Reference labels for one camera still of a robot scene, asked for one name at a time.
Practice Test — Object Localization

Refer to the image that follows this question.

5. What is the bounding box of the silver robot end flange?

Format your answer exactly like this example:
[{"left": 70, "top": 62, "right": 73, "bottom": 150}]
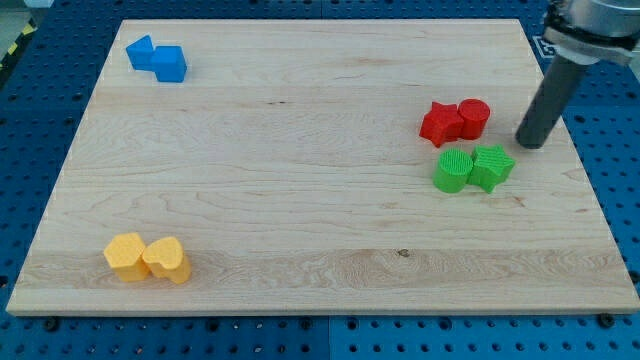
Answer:
[{"left": 543, "top": 0, "right": 639, "bottom": 66}]

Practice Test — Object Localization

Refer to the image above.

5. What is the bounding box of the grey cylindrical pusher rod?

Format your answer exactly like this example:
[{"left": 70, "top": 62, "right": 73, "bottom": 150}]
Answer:
[{"left": 515, "top": 55, "right": 589, "bottom": 149}]

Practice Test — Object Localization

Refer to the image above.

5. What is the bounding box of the wooden board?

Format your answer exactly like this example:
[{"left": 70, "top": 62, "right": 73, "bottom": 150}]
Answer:
[{"left": 7, "top": 19, "right": 639, "bottom": 317}]

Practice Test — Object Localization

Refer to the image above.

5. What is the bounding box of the fiducial marker tag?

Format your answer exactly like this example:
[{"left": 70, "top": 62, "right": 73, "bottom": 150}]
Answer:
[{"left": 532, "top": 35, "right": 557, "bottom": 59}]

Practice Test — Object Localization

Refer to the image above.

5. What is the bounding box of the red cylinder block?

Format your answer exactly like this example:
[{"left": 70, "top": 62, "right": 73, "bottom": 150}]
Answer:
[{"left": 458, "top": 98, "right": 491, "bottom": 140}]

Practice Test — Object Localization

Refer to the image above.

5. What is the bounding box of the green star block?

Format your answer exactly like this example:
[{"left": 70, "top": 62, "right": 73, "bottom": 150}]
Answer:
[{"left": 467, "top": 145, "right": 516, "bottom": 193}]

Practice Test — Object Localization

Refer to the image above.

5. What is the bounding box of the red star block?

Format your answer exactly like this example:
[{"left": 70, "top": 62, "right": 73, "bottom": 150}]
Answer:
[{"left": 419, "top": 101, "right": 464, "bottom": 148}]

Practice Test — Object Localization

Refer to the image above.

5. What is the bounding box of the green cylinder block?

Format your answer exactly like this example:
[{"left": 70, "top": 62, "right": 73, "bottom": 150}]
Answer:
[{"left": 433, "top": 148, "right": 473, "bottom": 193}]

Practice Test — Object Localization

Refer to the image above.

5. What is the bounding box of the blue cube block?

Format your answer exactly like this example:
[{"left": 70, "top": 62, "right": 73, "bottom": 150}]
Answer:
[{"left": 151, "top": 46, "right": 187, "bottom": 83}]

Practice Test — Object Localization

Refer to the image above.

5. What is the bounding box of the blue triangular block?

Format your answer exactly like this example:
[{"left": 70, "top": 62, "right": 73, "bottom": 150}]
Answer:
[{"left": 126, "top": 35, "right": 155, "bottom": 71}]

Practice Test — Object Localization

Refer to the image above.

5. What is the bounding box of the yellow heart block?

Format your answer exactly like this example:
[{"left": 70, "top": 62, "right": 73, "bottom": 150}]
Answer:
[{"left": 142, "top": 237, "right": 192, "bottom": 284}]

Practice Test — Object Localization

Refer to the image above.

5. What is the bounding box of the yellow pentagon block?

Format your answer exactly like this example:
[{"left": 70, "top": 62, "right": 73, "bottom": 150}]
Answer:
[{"left": 103, "top": 232, "right": 150, "bottom": 282}]

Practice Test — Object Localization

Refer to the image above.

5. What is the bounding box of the yellow black hazard tape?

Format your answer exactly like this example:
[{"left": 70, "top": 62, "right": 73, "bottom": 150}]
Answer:
[{"left": 1, "top": 18, "right": 38, "bottom": 72}]

